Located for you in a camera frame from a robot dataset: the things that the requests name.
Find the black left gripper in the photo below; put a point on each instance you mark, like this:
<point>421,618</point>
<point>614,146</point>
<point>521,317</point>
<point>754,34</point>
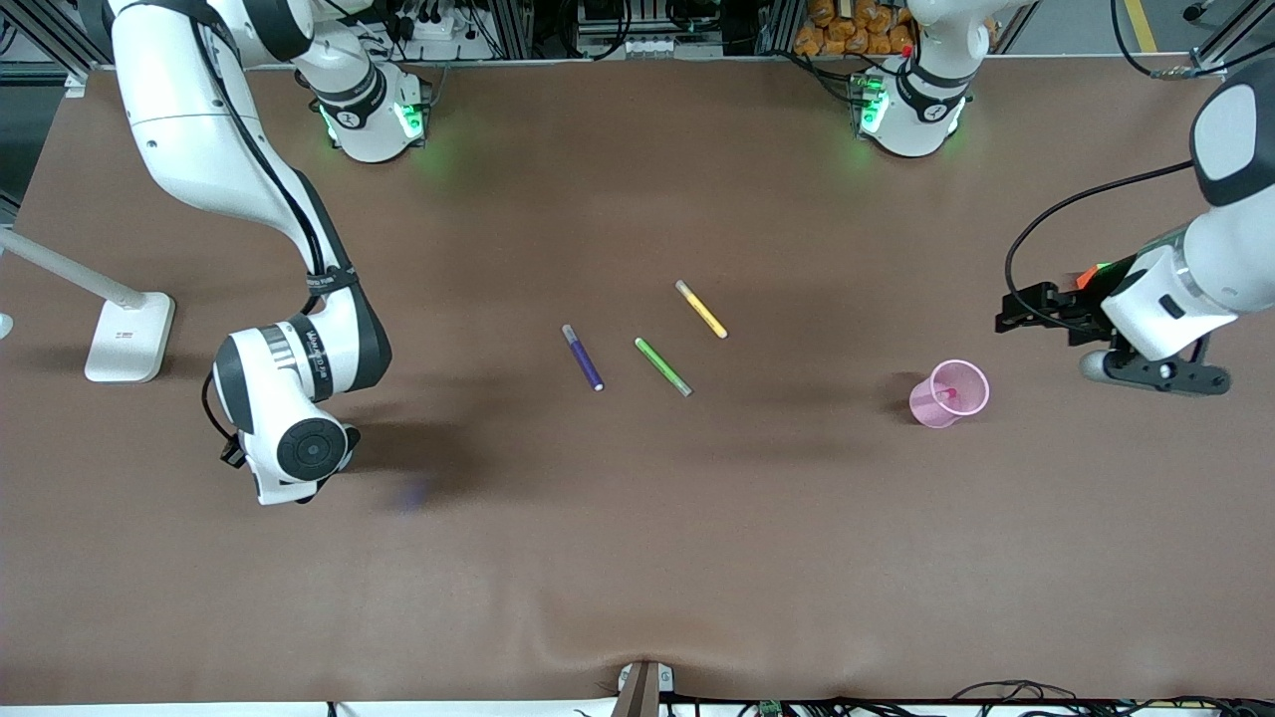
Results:
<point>1081,312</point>

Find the pink marker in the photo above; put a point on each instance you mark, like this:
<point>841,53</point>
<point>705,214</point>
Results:
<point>944,396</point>

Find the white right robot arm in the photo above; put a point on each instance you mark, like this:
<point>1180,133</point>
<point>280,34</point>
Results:
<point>199,129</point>

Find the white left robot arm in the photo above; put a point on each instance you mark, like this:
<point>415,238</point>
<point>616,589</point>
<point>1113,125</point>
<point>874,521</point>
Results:
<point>1185,289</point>

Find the colourful puzzle cube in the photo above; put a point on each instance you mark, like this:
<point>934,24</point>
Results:
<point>1088,277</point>

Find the pink plastic cup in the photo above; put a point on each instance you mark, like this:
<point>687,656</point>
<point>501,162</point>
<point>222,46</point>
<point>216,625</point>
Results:
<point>936,410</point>

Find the yellow marker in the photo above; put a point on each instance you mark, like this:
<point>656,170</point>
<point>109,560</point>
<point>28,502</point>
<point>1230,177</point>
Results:
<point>701,309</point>

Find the orange snack bags pile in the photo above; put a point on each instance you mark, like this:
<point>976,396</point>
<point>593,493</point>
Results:
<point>852,25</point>

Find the green marker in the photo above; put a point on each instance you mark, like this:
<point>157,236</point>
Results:
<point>663,366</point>

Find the purple marker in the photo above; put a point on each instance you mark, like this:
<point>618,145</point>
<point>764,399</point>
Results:
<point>583,357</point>

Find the metal table edge clamp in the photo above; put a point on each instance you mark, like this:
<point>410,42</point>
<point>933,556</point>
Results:
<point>642,689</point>

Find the white power strip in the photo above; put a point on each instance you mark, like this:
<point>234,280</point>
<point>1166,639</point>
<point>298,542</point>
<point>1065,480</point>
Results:
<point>448,28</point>

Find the white lamp stand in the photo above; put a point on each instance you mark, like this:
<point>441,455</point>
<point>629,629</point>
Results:
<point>127,334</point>

